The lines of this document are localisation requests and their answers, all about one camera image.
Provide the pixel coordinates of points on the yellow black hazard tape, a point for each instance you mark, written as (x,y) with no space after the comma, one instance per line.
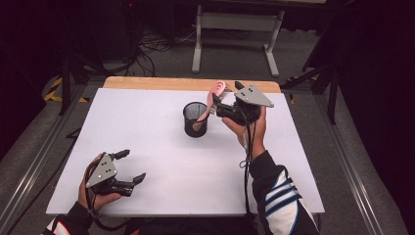
(54,93)

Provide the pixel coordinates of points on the aluminium floor rail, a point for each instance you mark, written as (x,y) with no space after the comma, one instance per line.
(36,160)
(350,176)

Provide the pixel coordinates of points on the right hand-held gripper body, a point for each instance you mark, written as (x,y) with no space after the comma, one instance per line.
(249,98)

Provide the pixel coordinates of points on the person's right hand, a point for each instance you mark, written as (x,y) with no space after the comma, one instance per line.
(257,137)

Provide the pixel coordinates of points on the black mesh pen holder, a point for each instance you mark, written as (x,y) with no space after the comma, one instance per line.
(195,131)

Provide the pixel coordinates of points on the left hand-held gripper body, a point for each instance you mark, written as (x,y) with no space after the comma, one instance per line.
(102,171)

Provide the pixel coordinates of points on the person's left hand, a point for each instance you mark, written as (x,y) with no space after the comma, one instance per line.
(99,200)

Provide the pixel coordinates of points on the white metal desk frame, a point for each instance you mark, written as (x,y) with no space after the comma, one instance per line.
(239,22)

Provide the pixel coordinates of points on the black metal stand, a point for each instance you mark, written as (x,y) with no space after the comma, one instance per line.
(332,98)
(67,84)

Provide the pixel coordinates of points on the wooden table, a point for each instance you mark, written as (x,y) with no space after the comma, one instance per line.
(156,83)

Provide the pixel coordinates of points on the pink hairbrush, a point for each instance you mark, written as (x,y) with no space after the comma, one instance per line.
(205,114)

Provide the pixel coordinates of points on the white board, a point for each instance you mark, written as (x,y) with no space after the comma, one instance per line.
(156,153)

